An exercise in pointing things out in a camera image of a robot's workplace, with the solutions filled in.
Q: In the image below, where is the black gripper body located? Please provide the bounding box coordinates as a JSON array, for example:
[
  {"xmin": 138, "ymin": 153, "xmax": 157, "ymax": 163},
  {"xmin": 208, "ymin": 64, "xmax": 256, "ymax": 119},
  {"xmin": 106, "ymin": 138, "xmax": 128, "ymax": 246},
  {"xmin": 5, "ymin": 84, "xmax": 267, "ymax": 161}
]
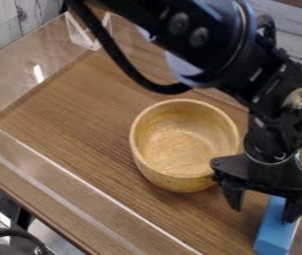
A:
[{"xmin": 209, "ymin": 154, "xmax": 302, "ymax": 198}]

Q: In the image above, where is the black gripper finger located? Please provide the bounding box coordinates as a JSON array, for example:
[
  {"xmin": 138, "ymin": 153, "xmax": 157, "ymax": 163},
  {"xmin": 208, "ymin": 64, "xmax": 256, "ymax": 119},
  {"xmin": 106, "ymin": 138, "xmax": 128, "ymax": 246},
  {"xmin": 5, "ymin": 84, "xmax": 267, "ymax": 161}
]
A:
[
  {"xmin": 220, "ymin": 180, "xmax": 244, "ymax": 211},
  {"xmin": 282, "ymin": 196, "xmax": 302, "ymax": 223}
]

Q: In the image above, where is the blue block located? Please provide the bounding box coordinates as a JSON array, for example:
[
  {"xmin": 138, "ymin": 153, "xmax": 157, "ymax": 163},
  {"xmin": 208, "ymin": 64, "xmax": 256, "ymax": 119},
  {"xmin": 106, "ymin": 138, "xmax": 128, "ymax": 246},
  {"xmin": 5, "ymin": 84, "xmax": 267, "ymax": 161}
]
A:
[{"xmin": 252, "ymin": 196, "xmax": 299, "ymax": 255}]

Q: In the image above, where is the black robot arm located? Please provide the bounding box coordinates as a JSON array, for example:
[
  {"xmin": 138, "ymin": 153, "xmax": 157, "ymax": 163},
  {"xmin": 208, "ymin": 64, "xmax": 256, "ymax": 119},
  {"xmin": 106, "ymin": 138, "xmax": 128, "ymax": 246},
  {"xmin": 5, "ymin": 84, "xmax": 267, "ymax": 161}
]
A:
[{"xmin": 66, "ymin": 0, "xmax": 302, "ymax": 222}]

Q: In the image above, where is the wooden brown bowl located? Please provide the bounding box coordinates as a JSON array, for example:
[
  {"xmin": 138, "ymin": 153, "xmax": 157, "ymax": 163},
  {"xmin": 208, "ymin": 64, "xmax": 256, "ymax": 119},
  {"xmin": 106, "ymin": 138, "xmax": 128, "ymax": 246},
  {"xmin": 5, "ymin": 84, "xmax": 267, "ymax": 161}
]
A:
[{"xmin": 129, "ymin": 99, "xmax": 239, "ymax": 193}]

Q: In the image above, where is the black metal stand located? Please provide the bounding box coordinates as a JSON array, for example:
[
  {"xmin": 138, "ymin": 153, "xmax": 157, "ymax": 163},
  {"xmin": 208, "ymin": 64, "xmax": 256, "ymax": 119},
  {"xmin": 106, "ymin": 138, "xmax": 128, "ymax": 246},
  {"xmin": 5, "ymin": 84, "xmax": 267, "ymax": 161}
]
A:
[{"xmin": 0, "ymin": 211, "xmax": 49, "ymax": 255}]

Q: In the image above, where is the black cable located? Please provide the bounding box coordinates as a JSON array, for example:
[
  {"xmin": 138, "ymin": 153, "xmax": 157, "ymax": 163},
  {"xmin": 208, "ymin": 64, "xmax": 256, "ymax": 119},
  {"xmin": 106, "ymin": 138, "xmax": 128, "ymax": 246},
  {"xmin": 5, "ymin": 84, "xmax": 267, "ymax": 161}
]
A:
[{"xmin": 68, "ymin": 0, "xmax": 192, "ymax": 96}]

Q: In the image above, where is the clear acrylic tray wall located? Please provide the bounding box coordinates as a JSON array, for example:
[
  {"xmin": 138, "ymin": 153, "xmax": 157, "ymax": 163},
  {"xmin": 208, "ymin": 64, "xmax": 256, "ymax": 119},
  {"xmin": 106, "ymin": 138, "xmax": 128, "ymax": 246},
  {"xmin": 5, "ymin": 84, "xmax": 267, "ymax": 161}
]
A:
[{"xmin": 0, "ymin": 10, "xmax": 302, "ymax": 255}]

